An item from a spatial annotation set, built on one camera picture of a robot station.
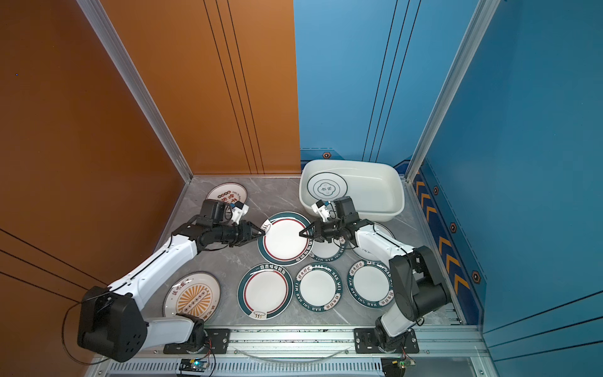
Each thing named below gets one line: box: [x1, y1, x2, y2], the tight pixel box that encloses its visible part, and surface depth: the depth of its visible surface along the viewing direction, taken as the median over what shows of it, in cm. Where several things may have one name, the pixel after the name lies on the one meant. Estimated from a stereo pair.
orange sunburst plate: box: [162, 270, 222, 322], surface depth 84 cm
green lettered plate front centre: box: [294, 263, 344, 312], surface depth 87 cm
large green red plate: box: [237, 263, 294, 321], surface depth 85 cm
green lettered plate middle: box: [310, 237, 346, 262], surface depth 93 cm
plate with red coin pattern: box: [205, 182, 249, 204], surface depth 114 cm
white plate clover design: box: [306, 171, 349, 202], surface depth 117 cm
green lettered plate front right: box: [347, 259, 395, 309], surface depth 87 cm
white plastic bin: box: [299, 158, 406, 223], surface depth 118 cm
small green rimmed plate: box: [256, 211, 315, 268], surface depth 82 cm
